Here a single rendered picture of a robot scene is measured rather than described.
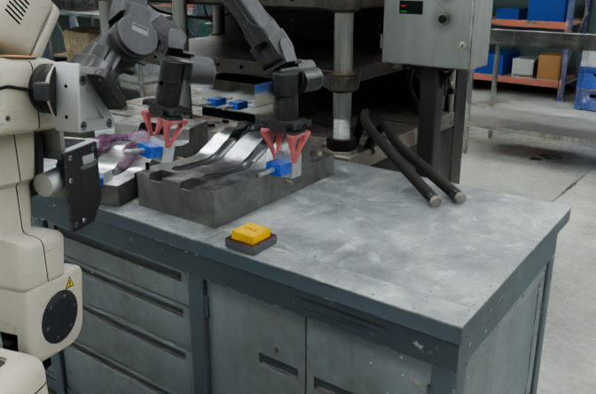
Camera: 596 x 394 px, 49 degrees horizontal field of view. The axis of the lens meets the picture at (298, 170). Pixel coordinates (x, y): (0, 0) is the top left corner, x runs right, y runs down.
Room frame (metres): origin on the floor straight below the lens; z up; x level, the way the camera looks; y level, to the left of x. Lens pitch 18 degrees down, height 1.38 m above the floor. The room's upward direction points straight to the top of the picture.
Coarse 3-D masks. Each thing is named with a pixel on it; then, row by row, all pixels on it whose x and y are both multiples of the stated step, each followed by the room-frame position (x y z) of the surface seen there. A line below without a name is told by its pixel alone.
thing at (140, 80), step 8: (160, 8) 7.18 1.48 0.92; (168, 8) 7.08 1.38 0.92; (192, 8) 6.80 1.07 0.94; (80, 16) 7.03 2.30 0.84; (88, 16) 6.91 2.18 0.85; (96, 16) 6.80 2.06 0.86; (168, 16) 6.58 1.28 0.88; (120, 80) 6.60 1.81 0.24; (128, 80) 6.52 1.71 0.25; (136, 80) 6.51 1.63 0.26; (144, 80) 6.50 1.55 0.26; (152, 80) 6.49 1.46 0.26; (144, 96) 6.38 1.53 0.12
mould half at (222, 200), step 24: (216, 144) 1.72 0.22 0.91; (240, 144) 1.69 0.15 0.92; (168, 168) 1.56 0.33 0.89; (192, 168) 1.57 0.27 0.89; (216, 168) 1.57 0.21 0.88; (264, 168) 1.57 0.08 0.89; (312, 168) 1.70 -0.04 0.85; (144, 192) 1.52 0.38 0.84; (168, 192) 1.47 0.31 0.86; (216, 192) 1.39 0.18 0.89; (240, 192) 1.46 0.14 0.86; (264, 192) 1.53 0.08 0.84; (288, 192) 1.61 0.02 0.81; (192, 216) 1.42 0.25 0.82; (216, 216) 1.39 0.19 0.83; (240, 216) 1.45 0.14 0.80
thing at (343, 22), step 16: (336, 16) 2.07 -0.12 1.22; (352, 16) 2.07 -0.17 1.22; (224, 32) 3.31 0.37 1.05; (336, 32) 2.07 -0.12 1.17; (352, 32) 2.08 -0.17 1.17; (336, 48) 2.07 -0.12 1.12; (352, 48) 2.08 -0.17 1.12; (336, 64) 2.07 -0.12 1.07; (336, 96) 2.07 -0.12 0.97; (336, 112) 2.07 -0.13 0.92; (416, 112) 2.64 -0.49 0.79; (336, 128) 2.07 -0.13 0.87; (336, 144) 2.05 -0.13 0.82; (352, 144) 2.06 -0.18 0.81
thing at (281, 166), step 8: (280, 152) 1.45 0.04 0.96; (288, 152) 1.45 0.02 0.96; (272, 160) 1.42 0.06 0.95; (280, 160) 1.43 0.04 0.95; (288, 160) 1.42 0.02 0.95; (272, 168) 1.39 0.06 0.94; (280, 168) 1.38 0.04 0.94; (288, 168) 1.41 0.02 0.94; (296, 168) 1.43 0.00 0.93; (256, 176) 1.35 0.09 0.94; (280, 176) 1.38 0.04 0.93; (288, 176) 1.42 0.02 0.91; (296, 176) 1.43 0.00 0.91
